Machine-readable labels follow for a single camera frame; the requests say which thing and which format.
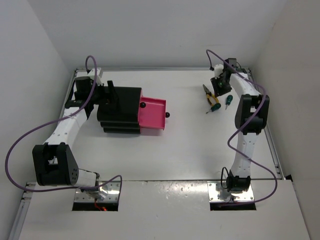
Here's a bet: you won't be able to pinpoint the yellow black pliers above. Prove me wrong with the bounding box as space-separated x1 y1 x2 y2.
202 84 220 107

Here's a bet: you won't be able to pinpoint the green stubby screwdriver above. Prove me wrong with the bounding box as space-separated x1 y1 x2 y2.
206 103 221 114
225 94 233 110

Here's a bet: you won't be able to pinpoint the pink drawer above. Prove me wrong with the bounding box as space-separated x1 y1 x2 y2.
138 96 170 130
140 126 163 136
139 93 146 109

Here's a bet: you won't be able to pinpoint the pink top drawer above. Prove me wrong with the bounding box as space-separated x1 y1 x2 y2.
139 93 146 109

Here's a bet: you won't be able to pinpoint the pink bottom drawer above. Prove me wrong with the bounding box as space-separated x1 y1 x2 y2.
140 126 163 136

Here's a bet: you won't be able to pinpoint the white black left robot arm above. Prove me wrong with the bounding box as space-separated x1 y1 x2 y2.
32 68 108 198

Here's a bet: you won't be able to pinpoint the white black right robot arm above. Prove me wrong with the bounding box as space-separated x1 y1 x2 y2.
210 58 270 193

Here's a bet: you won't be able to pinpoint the black drawer cabinet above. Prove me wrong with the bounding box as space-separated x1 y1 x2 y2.
97 86 142 134

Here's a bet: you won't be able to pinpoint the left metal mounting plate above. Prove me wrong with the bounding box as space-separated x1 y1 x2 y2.
74 181 121 204

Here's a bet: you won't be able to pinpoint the metal mounting plate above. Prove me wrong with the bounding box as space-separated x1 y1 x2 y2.
207 181 255 204
74 181 121 204

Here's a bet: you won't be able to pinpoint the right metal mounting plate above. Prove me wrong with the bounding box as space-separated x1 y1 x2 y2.
207 181 255 204

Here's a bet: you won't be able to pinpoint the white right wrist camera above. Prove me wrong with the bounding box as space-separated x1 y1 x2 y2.
213 64 224 79

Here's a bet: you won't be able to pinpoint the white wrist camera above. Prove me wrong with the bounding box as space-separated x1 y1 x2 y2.
87 67 103 86
213 64 224 79

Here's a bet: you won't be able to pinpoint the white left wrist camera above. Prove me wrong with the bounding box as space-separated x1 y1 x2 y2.
87 67 103 86

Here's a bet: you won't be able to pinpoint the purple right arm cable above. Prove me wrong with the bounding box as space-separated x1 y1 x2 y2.
205 49 279 207

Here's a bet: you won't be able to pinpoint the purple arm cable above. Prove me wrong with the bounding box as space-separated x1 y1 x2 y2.
205 49 279 207
4 55 123 193

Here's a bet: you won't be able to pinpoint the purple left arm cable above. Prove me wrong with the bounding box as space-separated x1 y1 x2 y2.
4 55 123 193

